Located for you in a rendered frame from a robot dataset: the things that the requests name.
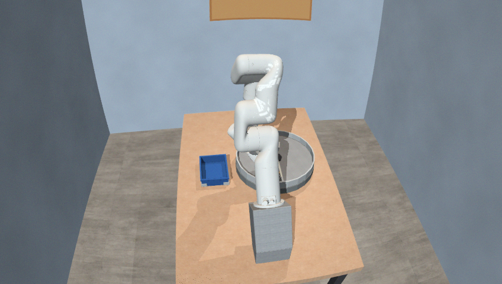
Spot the blue crate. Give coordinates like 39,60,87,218
199,154,229,187

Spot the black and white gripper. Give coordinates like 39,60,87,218
247,151,259,162

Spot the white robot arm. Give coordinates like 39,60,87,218
227,54,285,208

